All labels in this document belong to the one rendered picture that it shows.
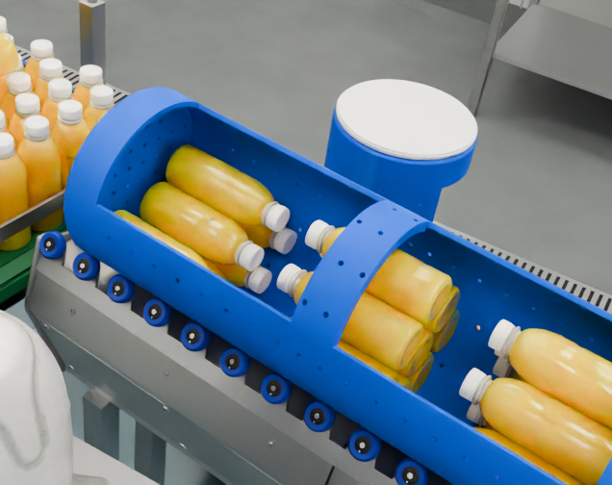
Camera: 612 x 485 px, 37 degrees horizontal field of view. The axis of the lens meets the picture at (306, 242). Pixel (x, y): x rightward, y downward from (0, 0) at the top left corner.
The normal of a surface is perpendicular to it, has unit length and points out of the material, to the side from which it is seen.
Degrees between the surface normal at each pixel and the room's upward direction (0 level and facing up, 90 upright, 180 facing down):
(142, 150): 90
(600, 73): 0
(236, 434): 70
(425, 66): 0
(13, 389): 61
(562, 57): 0
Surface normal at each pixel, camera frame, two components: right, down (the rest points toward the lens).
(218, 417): -0.50, 0.18
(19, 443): 0.74, 0.28
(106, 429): 0.81, 0.45
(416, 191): 0.14, 0.65
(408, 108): 0.13, -0.76
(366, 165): -0.57, 0.46
